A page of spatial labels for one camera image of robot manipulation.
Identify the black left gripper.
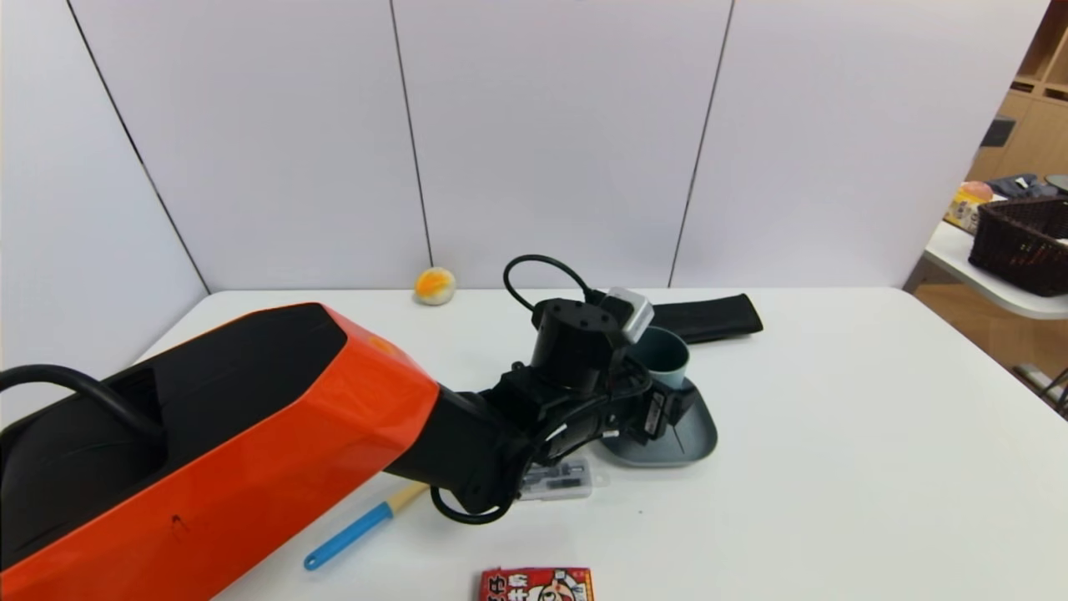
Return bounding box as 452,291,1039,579
619,376,698,447

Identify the blue-green plastic cup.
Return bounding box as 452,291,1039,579
630,326,692,391

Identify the grey-blue square dish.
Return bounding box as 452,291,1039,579
597,380,718,468

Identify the black folded pouch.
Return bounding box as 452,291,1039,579
647,294,764,346

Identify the clear plastic tool case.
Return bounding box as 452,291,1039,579
517,457,595,503

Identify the red snack packet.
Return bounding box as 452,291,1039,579
480,566,595,601

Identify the white orange plush ball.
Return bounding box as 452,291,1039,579
415,267,458,306

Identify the white side table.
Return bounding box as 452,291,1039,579
903,219,1068,322

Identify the yellow pink package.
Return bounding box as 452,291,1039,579
945,182,994,235

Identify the dark wicker basket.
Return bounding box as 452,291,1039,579
968,198,1068,299

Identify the dark blue cloth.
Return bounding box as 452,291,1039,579
985,174,1056,201

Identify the wooden shelf unit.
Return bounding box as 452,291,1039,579
964,0,1068,201

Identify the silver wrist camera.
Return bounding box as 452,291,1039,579
604,287,655,344

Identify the black camera cable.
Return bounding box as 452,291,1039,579
502,255,598,312

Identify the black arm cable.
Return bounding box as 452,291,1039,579
429,482,520,526

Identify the yellow spoon with blue handle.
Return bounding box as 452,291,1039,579
304,482,431,572

